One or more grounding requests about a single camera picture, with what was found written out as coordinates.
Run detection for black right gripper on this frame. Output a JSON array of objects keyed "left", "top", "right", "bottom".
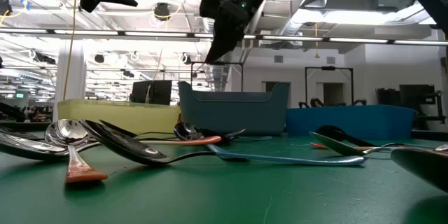
[{"left": 201, "top": 0, "right": 277, "bottom": 63}]

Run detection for black metal spoon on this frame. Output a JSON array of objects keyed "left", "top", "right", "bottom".
[
  {"left": 391, "top": 146, "right": 448, "bottom": 194},
  {"left": 99, "top": 118, "right": 178, "bottom": 141},
  {"left": 0, "top": 125, "right": 40, "bottom": 141},
  {"left": 314, "top": 125, "right": 377, "bottom": 148}
]

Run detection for long linear ceiling light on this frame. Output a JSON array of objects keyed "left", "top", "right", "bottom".
[{"left": 0, "top": 27, "right": 448, "bottom": 47}]

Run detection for grey-blue plastic bin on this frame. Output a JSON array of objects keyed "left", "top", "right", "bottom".
[{"left": 177, "top": 80, "right": 291, "bottom": 137}]

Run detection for black monitor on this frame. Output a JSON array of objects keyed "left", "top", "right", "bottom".
[{"left": 129, "top": 79, "right": 173, "bottom": 106}]

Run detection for white structural column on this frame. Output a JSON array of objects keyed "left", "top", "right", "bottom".
[{"left": 52, "top": 40, "right": 88, "bottom": 122}]

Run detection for black background robot arms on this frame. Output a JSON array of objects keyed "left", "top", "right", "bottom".
[{"left": 299, "top": 97, "right": 368, "bottom": 109}]

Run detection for yellow-green plastic bin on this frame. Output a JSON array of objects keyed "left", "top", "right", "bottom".
[{"left": 57, "top": 98, "right": 181, "bottom": 134}]

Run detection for blue plastic bin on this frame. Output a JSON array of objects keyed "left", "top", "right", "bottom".
[{"left": 285, "top": 104, "right": 416, "bottom": 140}]

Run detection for green table mat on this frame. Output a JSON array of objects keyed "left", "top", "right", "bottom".
[{"left": 0, "top": 125, "right": 448, "bottom": 224}]

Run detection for black workstation equipment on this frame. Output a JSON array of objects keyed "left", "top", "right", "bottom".
[{"left": 376, "top": 83, "right": 447, "bottom": 125}]

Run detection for black metal frame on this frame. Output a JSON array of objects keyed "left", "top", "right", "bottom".
[
  {"left": 304, "top": 65, "right": 354, "bottom": 106},
  {"left": 190, "top": 61, "right": 245, "bottom": 92}
]

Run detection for black ceiling camera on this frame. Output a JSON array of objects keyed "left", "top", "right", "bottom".
[
  {"left": 153, "top": 2, "right": 172, "bottom": 21},
  {"left": 0, "top": 0, "right": 13, "bottom": 17}
]

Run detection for yellow hanging cable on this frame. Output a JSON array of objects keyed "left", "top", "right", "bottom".
[{"left": 62, "top": 0, "right": 80, "bottom": 102}]

